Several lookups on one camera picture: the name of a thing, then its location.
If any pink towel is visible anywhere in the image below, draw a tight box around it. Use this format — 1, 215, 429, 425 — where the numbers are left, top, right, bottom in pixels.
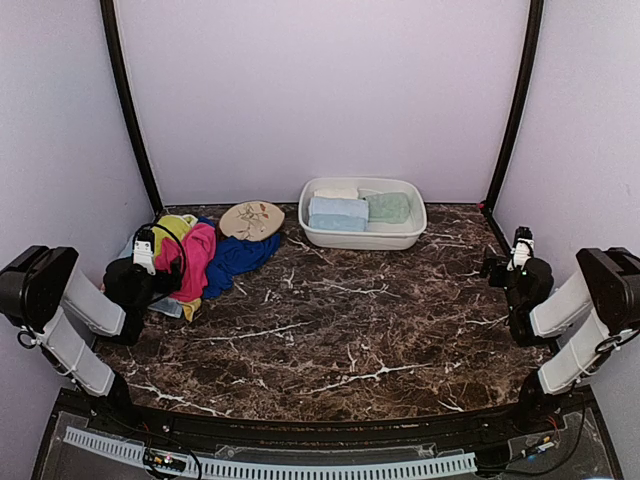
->
154, 221, 217, 303

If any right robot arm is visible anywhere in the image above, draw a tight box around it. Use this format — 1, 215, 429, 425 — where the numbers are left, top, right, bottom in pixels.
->
480, 240, 639, 434

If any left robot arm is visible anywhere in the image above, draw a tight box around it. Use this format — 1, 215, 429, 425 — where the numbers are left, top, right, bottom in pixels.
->
1, 245, 184, 436

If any light blue crumpled towel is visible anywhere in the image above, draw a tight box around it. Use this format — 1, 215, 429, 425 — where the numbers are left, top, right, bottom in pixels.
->
117, 237, 183, 319

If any yellow green patterned towel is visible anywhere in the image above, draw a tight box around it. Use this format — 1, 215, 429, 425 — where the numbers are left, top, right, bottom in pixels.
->
152, 214, 198, 257

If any green rolled towel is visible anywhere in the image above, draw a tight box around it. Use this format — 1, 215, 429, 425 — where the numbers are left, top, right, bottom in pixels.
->
364, 192, 411, 224

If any white plastic tub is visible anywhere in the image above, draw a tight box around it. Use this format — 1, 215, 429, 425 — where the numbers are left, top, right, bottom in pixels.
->
298, 177, 427, 250

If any light blue rolled towel back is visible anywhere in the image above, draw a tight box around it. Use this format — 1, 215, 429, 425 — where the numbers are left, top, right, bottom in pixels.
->
308, 197, 369, 220

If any light blue rolled towel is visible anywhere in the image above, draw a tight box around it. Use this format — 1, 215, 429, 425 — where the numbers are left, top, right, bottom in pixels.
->
308, 197, 369, 220
309, 214, 368, 232

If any white rolled towel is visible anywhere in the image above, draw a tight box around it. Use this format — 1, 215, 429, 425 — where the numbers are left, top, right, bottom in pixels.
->
313, 187, 359, 200

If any light blue rolled towel front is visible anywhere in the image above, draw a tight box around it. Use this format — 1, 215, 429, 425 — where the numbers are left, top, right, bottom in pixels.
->
309, 214, 368, 232

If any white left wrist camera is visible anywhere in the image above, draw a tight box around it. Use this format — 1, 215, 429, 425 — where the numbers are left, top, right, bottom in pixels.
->
132, 223, 156, 275

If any black front rail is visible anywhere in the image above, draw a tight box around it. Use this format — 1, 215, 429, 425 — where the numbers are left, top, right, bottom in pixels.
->
53, 388, 593, 452

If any white slotted cable duct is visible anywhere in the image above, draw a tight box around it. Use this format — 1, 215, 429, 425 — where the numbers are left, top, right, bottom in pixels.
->
63, 427, 477, 479

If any black left frame post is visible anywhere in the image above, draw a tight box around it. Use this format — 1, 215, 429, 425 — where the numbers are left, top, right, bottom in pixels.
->
99, 0, 164, 215

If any black frame post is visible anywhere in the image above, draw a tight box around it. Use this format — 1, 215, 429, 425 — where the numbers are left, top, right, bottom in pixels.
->
482, 0, 544, 217
99, 0, 164, 215

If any black right frame post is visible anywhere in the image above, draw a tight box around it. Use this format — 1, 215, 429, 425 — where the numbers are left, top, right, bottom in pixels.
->
482, 0, 544, 217

